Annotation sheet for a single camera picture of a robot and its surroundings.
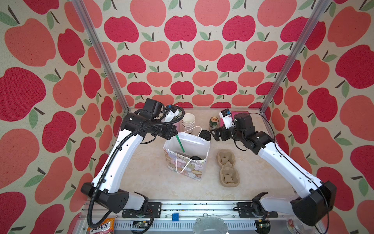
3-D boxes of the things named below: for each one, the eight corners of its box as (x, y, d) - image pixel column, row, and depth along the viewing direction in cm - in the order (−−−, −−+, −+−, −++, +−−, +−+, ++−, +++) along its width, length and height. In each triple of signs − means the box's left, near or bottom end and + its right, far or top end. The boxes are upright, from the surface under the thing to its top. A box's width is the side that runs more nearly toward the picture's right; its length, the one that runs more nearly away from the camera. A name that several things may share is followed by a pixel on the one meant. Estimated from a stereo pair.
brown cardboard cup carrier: (219, 188, 83) (222, 184, 77) (215, 154, 97) (216, 149, 91) (238, 188, 83) (242, 184, 77) (230, 154, 97) (233, 149, 91)
